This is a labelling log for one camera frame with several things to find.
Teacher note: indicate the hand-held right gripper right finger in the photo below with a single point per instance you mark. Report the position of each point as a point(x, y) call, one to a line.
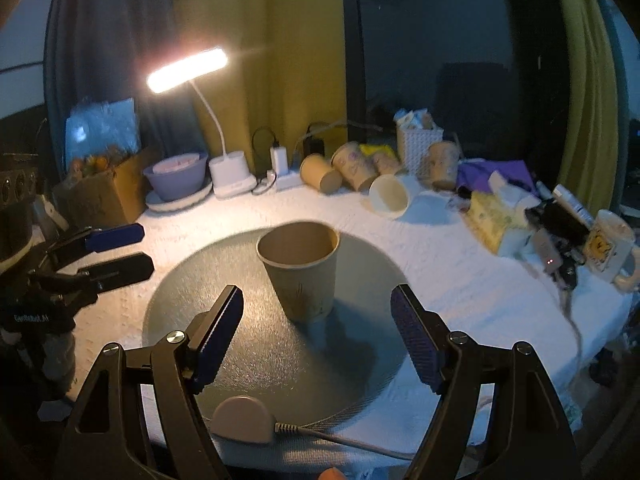
point(413, 332)

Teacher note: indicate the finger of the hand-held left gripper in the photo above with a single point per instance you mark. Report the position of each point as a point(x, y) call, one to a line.
point(125, 268)
point(116, 236)

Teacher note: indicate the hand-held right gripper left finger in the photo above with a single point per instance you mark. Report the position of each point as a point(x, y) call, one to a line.
point(216, 330)

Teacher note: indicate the white-lined paper cup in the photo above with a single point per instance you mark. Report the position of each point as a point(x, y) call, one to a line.
point(389, 196)

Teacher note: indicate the printed paper cup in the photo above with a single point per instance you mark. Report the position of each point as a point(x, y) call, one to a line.
point(352, 164)
point(386, 161)
point(443, 165)

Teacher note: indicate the plain brown paper cup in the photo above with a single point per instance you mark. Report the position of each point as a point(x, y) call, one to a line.
point(320, 172)

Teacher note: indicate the cardboard box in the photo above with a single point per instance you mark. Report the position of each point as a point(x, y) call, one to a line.
point(100, 192)

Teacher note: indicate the round grey placemat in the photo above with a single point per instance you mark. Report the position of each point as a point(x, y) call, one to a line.
point(280, 355)

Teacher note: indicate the white plate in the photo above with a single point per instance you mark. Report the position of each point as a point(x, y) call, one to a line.
point(177, 200)

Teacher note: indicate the purple bowl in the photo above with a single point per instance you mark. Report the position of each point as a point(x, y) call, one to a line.
point(176, 174)

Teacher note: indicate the blue plastic bag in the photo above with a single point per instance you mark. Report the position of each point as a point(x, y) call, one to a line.
point(102, 127)

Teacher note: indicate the yellow tissue pack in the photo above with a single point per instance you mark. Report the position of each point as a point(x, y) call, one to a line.
point(492, 220)

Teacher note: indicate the white desk lamp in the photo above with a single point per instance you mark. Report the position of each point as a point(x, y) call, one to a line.
point(220, 125)

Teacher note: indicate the purple cloth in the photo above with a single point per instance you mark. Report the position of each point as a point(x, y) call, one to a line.
point(492, 172)

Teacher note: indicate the black hair tool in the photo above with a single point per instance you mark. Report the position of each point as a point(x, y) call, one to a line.
point(560, 225)

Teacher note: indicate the white woven basket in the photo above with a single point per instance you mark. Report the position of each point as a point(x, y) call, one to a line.
point(419, 147)

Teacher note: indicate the dark blue curtain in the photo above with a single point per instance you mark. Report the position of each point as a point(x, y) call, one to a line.
point(115, 50)

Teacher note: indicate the yellow packet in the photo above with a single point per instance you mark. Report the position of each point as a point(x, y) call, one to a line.
point(374, 150)

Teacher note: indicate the white tube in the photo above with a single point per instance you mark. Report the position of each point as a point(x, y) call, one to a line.
point(574, 205)

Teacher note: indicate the black power adapter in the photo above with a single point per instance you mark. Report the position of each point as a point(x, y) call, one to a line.
point(314, 144)

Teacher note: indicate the yellow cartoon mug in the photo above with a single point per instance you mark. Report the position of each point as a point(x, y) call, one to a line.
point(611, 252)

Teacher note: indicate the yellow curtain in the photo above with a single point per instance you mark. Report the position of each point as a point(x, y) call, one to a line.
point(265, 60)

